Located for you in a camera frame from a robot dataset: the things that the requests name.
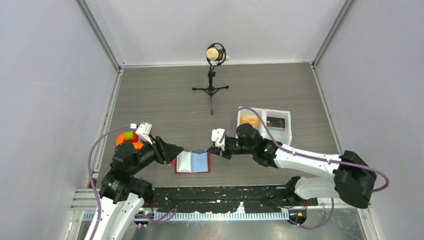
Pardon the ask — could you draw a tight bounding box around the beige microphone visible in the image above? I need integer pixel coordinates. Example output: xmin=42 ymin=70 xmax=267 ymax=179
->
xmin=205 ymin=47 xmax=230 ymax=62

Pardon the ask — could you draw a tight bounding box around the black microphone tripod stand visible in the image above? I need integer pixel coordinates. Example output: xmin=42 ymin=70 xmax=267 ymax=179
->
xmin=192 ymin=42 xmax=231 ymax=115

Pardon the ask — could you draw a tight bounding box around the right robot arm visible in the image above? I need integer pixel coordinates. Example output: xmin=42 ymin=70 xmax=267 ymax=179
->
xmin=208 ymin=123 xmax=377 ymax=209

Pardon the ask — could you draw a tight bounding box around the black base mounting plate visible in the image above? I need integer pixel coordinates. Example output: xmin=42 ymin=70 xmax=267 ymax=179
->
xmin=144 ymin=185 xmax=318 ymax=214

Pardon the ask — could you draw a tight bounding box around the red card holder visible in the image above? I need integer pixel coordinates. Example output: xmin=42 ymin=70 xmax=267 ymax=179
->
xmin=169 ymin=148 xmax=211 ymax=174

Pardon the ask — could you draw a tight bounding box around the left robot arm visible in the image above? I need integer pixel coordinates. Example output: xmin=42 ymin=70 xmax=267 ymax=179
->
xmin=85 ymin=136 xmax=184 ymax=240

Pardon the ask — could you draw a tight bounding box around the orange credit card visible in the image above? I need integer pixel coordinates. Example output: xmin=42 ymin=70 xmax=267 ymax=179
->
xmin=239 ymin=114 xmax=261 ymax=127

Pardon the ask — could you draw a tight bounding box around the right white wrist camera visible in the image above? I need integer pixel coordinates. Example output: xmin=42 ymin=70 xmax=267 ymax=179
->
xmin=211 ymin=128 xmax=226 ymax=151

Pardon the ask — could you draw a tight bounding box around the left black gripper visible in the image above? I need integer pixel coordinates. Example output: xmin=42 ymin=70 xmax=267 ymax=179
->
xmin=129 ymin=133 xmax=183 ymax=175

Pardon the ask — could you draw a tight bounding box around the white two-compartment tray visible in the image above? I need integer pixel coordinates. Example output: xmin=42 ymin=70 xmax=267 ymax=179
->
xmin=237 ymin=107 xmax=293 ymax=146

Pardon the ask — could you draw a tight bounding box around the green toy block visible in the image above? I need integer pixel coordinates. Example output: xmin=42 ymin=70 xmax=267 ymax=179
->
xmin=124 ymin=131 xmax=135 ymax=141

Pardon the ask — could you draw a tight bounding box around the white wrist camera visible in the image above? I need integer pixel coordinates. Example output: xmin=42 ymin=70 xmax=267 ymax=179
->
xmin=129 ymin=122 xmax=153 ymax=145
xmin=211 ymin=128 xmax=226 ymax=151

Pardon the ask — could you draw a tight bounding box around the orange curved plastic piece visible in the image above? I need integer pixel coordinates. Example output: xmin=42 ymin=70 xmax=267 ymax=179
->
xmin=115 ymin=131 xmax=144 ymax=150

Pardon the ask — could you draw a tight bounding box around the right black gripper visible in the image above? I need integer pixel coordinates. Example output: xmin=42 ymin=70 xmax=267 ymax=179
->
xmin=208 ymin=138 xmax=255 ymax=161

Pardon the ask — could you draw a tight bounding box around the black credit card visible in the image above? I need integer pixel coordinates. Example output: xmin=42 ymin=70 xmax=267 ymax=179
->
xmin=266 ymin=116 xmax=286 ymax=131

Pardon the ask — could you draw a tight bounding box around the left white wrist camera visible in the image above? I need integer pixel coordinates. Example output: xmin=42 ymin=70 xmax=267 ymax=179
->
xmin=129 ymin=122 xmax=153 ymax=145

